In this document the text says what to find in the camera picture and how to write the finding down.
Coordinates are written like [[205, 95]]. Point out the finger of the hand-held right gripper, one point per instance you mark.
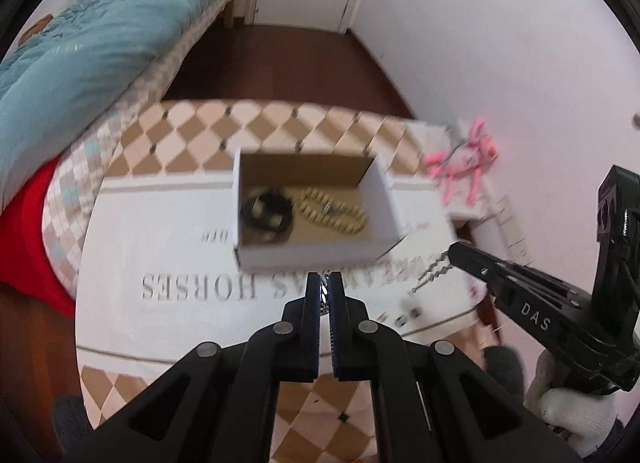
[[472, 258], [530, 315]]

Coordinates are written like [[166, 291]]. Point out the brown plush toy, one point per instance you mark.
[[36, 29]]

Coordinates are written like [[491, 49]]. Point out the person's right hand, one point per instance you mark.
[[570, 408]]

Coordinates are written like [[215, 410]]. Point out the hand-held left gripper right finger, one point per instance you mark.
[[337, 328]]

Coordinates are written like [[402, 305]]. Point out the light blue blanket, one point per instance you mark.
[[90, 63]]

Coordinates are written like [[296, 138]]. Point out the grey cloth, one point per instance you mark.
[[502, 370]]

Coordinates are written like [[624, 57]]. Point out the pink plush toy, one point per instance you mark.
[[467, 158]]

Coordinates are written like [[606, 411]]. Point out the white cardboard box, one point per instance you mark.
[[310, 203]]

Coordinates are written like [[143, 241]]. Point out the checkered tablecloth table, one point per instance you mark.
[[200, 123]]

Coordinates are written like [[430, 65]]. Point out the white printed cloth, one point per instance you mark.
[[165, 263]]

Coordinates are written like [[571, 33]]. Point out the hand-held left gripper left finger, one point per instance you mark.
[[311, 323]]

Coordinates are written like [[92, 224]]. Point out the red cloth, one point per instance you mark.
[[25, 243]]

